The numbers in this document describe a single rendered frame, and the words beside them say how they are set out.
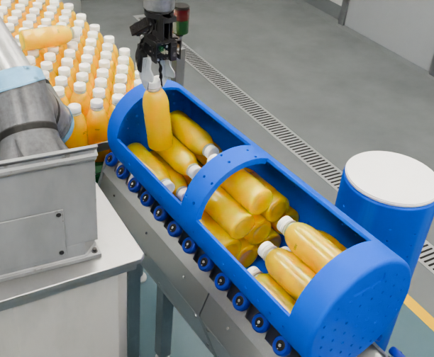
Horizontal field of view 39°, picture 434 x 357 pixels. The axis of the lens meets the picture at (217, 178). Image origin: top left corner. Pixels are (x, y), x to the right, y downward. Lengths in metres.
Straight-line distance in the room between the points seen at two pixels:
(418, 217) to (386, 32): 3.98
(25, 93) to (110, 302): 0.46
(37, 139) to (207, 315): 0.63
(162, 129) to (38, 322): 0.63
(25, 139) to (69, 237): 0.20
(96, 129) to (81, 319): 0.76
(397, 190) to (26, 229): 1.05
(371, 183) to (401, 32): 3.83
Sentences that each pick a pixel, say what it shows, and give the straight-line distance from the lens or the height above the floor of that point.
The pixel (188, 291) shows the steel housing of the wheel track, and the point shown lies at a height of 0.86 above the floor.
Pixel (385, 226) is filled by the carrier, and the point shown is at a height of 0.96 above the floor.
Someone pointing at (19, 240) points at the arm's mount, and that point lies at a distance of 1.18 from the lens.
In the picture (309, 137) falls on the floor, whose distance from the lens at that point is 4.05.
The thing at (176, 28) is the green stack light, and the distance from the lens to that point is 2.26.
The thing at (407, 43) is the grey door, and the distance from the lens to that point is 5.50.
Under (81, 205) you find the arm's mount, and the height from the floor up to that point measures 1.28.
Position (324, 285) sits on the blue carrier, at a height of 1.20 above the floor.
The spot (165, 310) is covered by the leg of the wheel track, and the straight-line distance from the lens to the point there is 2.31.
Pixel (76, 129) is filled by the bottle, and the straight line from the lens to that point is 1.88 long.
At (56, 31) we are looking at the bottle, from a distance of 2.25.
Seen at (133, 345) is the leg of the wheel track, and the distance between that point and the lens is 2.35.
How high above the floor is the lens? 1.99
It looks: 34 degrees down
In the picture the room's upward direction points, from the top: 6 degrees clockwise
